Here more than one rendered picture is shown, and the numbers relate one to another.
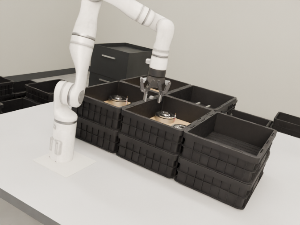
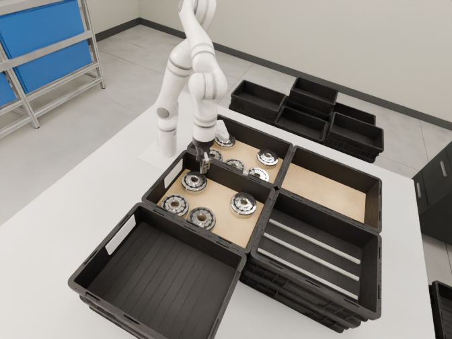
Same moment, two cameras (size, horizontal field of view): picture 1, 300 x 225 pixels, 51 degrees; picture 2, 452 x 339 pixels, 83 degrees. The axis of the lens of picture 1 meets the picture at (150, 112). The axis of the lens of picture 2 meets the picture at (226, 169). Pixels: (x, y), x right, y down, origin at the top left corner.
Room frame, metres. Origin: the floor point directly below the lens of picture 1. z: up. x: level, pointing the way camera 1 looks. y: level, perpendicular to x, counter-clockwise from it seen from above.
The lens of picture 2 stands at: (1.30, -0.64, 1.66)
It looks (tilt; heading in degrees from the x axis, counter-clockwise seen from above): 47 degrees down; 78
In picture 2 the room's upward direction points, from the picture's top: 13 degrees clockwise
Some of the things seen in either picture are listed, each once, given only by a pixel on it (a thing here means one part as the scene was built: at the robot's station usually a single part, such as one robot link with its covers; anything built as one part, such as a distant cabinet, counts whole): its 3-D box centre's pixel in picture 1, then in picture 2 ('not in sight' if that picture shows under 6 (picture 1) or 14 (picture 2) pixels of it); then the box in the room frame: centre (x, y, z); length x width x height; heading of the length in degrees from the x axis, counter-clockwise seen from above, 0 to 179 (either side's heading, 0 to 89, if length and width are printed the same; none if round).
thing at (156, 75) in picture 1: (156, 77); (203, 143); (1.34, 0.00, 1.08); 0.08 x 0.08 x 0.09
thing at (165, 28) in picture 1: (163, 38); (203, 99); (1.33, 0.00, 1.25); 0.09 x 0.07 x 0.15; 9
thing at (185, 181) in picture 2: not in sight; (194, 180); (1.33, 0.02, 0.86); 0.10 x 0.10 x 0.01
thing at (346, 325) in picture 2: not in sight; (301, 264); (1.74, -0.28, 0.76); 0.40 x 0.30 x 0.12; 153
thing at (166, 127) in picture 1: (170, 112); (211, 195); (1.39, -0.10, 0.92); 0.40 x 0.30 x 0.02; 153
